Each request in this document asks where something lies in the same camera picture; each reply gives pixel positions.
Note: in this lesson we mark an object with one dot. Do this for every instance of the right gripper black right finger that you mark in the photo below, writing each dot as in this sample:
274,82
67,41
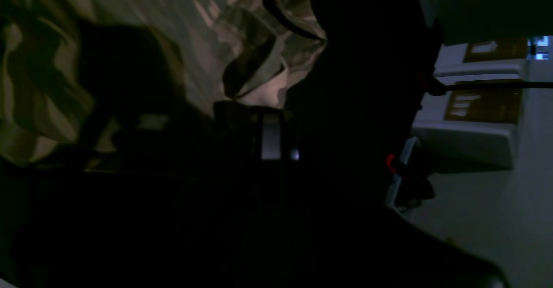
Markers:
363,243

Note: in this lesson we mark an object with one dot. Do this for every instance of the black table cloth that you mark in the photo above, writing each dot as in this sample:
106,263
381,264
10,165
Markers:
361,90

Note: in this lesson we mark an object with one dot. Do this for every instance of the red clamp right edge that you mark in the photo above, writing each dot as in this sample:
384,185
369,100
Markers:
410,184

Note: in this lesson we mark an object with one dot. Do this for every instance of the camouflage t-shirt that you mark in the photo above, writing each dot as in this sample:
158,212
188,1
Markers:
76,74

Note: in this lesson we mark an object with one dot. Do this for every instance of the white cardboard boxes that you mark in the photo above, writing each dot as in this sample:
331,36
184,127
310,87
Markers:
473,130

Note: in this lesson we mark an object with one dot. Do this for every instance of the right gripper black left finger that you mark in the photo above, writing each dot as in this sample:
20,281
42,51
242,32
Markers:
140,218

